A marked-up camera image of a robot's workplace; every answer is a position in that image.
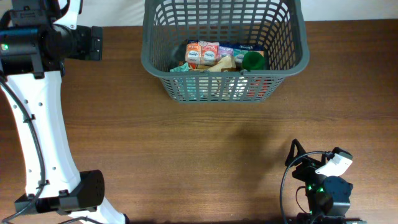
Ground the orange spaghetti packet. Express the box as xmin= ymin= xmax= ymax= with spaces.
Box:
xmin=172 ymin=62 xmax=271 ymax=99

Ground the grey plastic shopping basket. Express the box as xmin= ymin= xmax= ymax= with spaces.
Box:
xmin=141 ymin=0 xmax=309 ymax=103

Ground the teal white wipes packet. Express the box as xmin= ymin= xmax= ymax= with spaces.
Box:
xmin=169 ymin=62 xmax=200 ymax=100

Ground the green lid jar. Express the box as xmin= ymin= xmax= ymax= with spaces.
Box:
xmin=242 ymin=52 xmax=266 ymax=71

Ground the multicolour tissue multipack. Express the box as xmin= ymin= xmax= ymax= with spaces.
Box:
xmin=185 ymin=40 xmax=264 ymax=65

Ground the beige paper bag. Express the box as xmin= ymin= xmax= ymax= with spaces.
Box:
xmin=194 ymin=55 xmax=239 ymax=99

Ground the silver top tin can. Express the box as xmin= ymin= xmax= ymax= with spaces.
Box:
xmin=229 ymin=77 xmax=248 ymax=98

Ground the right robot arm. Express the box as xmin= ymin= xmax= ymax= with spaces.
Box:
xmin=279 ymin=139 xmax=353 ymax=223

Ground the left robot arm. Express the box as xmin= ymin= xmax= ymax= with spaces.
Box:
xmin=1 ymin=0 xmax=129 ymax=223

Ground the right black cable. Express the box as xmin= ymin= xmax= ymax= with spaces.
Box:
xmin=279 ymin=151 xmax=333 ymax=224

